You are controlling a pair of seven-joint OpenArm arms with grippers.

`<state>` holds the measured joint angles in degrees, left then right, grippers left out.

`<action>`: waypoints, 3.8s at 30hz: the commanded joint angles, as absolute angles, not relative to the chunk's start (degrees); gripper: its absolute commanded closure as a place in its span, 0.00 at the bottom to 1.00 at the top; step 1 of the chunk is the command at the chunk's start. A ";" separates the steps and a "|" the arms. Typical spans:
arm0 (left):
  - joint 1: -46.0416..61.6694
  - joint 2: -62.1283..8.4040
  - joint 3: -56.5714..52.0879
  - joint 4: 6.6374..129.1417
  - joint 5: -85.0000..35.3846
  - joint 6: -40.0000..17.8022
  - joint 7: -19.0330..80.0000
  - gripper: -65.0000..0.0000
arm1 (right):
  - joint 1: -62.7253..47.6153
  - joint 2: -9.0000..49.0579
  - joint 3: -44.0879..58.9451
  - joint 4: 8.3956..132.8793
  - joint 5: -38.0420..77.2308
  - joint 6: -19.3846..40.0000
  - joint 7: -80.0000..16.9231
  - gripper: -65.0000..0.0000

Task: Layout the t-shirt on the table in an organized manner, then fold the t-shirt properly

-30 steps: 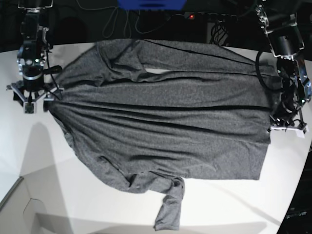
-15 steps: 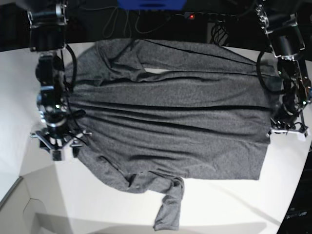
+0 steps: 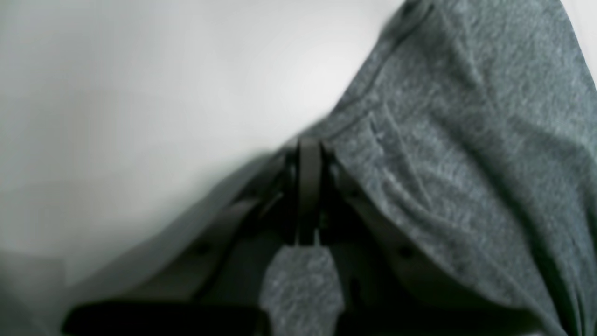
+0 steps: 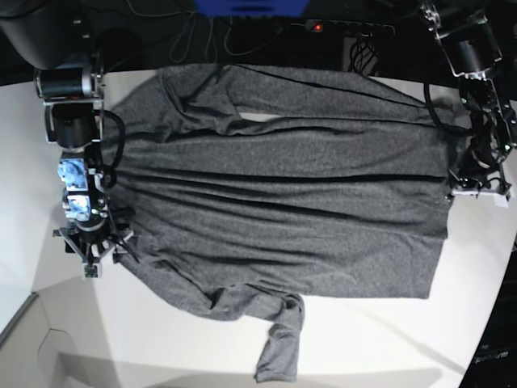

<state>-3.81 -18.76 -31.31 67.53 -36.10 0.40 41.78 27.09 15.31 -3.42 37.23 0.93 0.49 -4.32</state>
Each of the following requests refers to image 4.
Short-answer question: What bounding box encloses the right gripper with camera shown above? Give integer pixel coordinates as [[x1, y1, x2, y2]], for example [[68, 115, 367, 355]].
[[53, 219, 140, 279]]

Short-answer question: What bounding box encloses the grey t-shirt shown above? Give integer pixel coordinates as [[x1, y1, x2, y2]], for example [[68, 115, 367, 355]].
[[110, 64, 464, 383]]

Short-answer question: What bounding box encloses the blue box at top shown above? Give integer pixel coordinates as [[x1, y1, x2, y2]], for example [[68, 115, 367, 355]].
[[195, 0, 309, 17]]

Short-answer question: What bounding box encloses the black cable bundle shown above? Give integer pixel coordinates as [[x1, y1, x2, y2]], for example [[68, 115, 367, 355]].
[[347, 34, 383, 76]]

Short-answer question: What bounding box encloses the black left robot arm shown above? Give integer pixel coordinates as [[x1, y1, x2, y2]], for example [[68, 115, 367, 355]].
[[419, 1, 516, 207]]

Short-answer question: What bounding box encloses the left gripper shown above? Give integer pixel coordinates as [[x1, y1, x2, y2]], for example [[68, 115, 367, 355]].
[[446, 164, 510, 209]]

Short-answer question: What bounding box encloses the white cardboard box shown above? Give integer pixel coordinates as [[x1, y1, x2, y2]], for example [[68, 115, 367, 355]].
[[1, 294, 84, 387]]

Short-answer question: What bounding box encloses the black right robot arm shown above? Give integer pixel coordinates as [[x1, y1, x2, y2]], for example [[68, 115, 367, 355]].
[[1, 1, 133, 279]]

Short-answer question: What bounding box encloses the white power strip red switch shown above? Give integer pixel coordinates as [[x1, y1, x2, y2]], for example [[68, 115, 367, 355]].
[[305, 19, 396, 37]]

